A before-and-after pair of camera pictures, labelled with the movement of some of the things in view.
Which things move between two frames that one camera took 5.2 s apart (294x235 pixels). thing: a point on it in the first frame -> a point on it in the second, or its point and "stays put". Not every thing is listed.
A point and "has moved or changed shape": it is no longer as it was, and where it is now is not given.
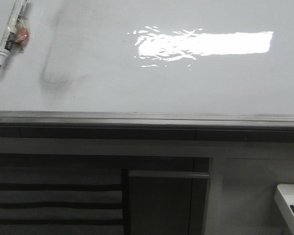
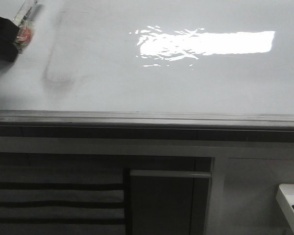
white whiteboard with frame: (150, 69) stays put
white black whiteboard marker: (18, 8) has moved or changed shape
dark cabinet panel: (167, 202) stays put
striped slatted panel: (56, 200) stays put
